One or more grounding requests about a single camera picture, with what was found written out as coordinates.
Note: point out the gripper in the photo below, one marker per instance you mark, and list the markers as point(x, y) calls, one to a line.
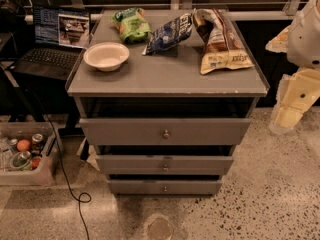
point(305, 39)

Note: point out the grey bottom drawer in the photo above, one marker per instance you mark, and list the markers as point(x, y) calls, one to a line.
point(163, 187)

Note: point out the grey drawer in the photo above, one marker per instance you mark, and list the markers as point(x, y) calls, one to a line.
point(164, 164)
point(163, 187)
point(165, 131)

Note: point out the grey drawer cabinet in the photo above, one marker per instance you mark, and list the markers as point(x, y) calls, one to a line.
point(166, 86)

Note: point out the grey middle drawer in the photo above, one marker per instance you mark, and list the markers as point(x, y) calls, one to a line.
point(164, 164)

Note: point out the grey top drawer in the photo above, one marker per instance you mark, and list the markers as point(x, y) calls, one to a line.
point(165, 131)

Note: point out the brown and cream chip bag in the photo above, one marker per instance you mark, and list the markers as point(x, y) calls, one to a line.
point(223, 48)

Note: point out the blue chip bag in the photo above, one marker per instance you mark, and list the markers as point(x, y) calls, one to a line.
point(169, 35)

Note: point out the green chip bag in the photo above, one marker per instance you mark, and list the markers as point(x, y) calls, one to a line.
point(131, 25)

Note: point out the white bowl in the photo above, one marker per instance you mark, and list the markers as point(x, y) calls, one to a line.
point(106, 56)

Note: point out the black laptop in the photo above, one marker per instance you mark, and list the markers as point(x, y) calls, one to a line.
point(60, 34)

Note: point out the clear plastic storage bin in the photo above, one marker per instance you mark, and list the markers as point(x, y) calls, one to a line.
point(10, 135)

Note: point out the dark soda can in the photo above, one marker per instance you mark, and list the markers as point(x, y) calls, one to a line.
point(37, 141)

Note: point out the red round fruit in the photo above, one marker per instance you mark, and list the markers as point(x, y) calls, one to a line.
point(34, 162)

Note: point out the orange fruit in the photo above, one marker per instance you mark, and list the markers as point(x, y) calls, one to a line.
point(24, 145)

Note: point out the green tin can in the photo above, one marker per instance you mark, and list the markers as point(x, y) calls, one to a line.
point(20, 160)

